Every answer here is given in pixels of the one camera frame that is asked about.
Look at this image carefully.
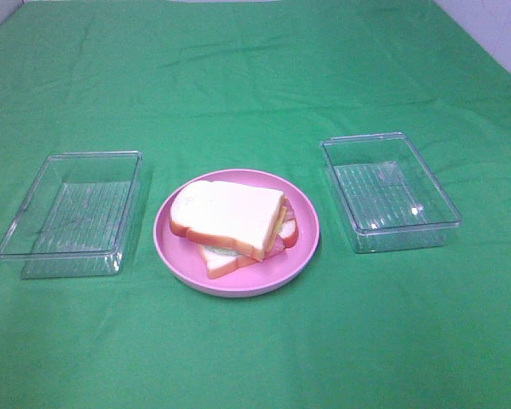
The bread slice tray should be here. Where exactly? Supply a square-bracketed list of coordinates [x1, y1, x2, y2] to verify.
[169, 180, 285, 261]

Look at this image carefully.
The yellow cheese slice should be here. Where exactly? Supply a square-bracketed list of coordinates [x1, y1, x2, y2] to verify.
[270, 205, 287, 241]

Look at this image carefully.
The brown bacon strip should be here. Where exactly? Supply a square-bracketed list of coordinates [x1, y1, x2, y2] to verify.
[264, 198, 299, 258]

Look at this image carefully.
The green lettuce leaf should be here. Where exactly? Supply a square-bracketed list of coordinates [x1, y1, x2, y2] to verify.
[204, 245, 239, 256]

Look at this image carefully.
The white bread slice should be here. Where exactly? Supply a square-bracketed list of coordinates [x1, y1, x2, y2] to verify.
[198, 219, 301, 280]

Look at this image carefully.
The pink round plate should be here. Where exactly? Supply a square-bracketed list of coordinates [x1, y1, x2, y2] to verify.
[153, 169, 320, 297]

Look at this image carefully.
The green tablecloth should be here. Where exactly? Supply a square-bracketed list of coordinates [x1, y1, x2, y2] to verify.
[0, 1, 511, 408]

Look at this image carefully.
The clear right plastic tray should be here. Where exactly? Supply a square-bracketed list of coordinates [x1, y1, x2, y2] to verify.
[320, 132, 462, 253]

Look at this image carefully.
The clear plastic tray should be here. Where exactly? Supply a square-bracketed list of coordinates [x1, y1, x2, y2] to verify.
[320, 132, 462, 253]
[0, 151, 142, 279]

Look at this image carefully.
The clear left plastic tray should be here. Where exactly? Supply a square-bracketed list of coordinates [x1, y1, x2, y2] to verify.
[0, 151, 142, 279]

